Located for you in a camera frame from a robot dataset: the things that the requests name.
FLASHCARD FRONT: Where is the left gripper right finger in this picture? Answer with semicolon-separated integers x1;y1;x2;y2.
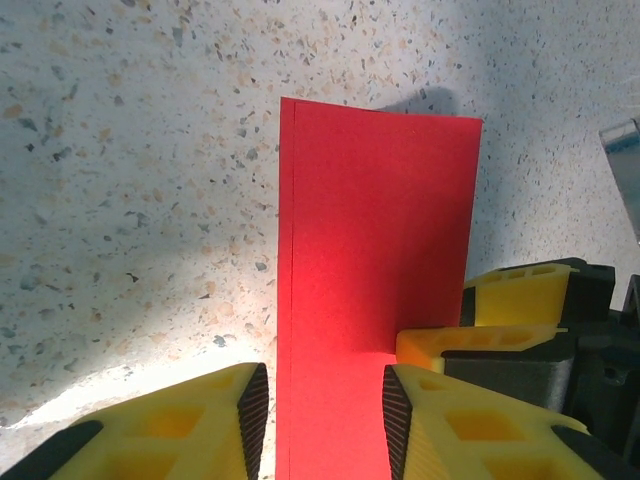
382;363;640;480

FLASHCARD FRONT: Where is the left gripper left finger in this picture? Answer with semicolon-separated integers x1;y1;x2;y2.
0;362;272;480

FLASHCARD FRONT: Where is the red paper sheet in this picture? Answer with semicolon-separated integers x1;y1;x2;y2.
274;96;485;480

